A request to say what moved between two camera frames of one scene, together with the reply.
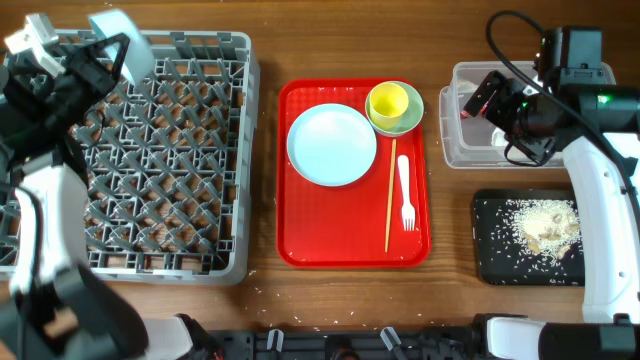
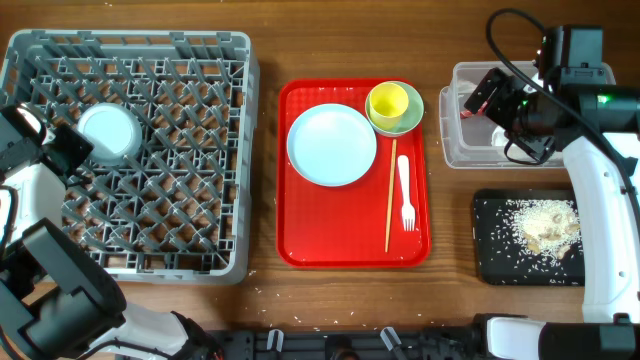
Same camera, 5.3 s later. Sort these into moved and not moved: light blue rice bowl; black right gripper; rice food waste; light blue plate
Moved: light blue rice bowl
Not moved: black right gripper; rice food waste; light blue plate
